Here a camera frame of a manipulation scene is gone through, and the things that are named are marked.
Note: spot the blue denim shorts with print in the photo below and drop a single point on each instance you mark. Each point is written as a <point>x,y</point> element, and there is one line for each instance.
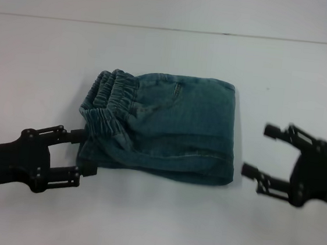
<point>174,129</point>

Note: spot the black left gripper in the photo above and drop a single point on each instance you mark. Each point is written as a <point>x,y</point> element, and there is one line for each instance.
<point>10,162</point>

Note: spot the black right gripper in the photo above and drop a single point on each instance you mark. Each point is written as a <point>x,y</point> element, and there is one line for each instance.
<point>315,176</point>

